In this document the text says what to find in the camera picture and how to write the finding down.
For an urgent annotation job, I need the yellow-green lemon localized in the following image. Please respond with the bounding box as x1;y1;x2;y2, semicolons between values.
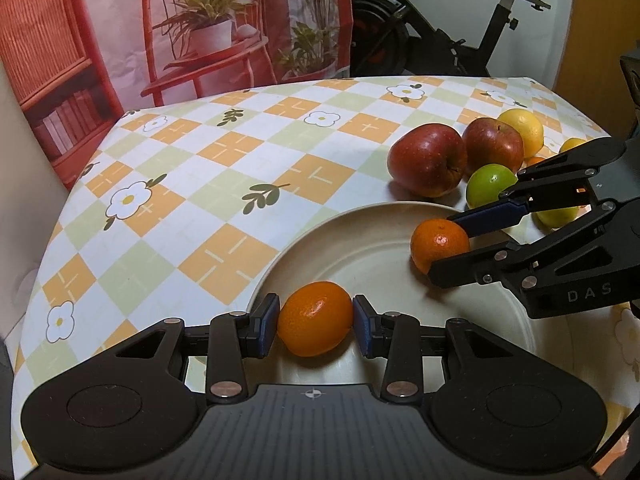
532;205;581;228

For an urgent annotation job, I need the printed backdrop cloth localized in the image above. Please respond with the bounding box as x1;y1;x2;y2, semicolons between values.
0;0;353;192

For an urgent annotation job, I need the green lime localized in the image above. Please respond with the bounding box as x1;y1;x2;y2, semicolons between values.
466;164;519;211

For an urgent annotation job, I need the yellow lemon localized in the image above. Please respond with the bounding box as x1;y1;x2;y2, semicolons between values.
559;137;596;155
496;109;544;157

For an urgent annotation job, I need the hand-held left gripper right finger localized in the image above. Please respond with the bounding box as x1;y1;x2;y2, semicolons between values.
351;294;507;407

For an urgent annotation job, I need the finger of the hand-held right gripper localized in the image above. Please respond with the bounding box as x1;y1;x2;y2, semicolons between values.
451;136;628;237
426;199;621;292

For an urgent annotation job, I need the brownish red apple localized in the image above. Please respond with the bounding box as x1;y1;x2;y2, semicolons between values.
461;116;525;176

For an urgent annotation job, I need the checkered floral tablecloth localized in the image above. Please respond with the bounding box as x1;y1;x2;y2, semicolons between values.
10;76;640;476

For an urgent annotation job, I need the white board panel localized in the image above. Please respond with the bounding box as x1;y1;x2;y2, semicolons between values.
0;60;71;341

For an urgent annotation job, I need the black exercise bike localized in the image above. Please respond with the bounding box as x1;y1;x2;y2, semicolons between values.
350;0;556;81

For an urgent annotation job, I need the dark red apple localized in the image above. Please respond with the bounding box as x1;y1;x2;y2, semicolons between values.
387;125;468;198

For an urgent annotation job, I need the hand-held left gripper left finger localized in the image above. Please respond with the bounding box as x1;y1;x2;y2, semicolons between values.
112;292;282;407

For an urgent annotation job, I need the cream round plate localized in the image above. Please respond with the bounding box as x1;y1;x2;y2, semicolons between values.
245;201;546;392

